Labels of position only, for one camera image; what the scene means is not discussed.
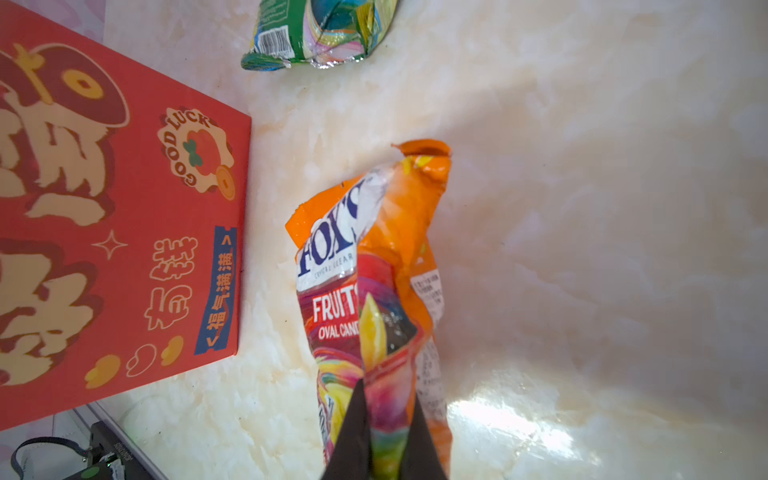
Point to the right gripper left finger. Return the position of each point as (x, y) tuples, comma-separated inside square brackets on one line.
[(352, 455)]

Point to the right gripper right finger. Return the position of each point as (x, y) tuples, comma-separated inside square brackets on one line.
[(420, 458)]

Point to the pink Fox's candy packet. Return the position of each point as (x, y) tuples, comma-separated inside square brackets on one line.
[(370, 296)]

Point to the red white paper bag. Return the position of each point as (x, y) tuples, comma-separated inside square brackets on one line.
[(123, 199)]

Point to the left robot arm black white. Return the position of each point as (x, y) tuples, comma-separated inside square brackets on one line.
[(108, 456)]

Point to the green spring tea packet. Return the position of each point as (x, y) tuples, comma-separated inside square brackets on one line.
[(320, 33)]

